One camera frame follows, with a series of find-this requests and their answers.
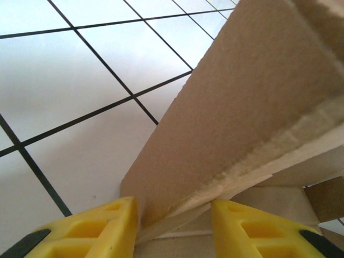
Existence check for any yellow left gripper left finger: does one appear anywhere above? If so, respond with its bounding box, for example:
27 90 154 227
0 196 139 258

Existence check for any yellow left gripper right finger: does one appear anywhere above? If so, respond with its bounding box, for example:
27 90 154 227
211 198 344 258

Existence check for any brown cardboard box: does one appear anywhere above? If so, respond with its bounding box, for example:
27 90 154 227
119 0 344 258

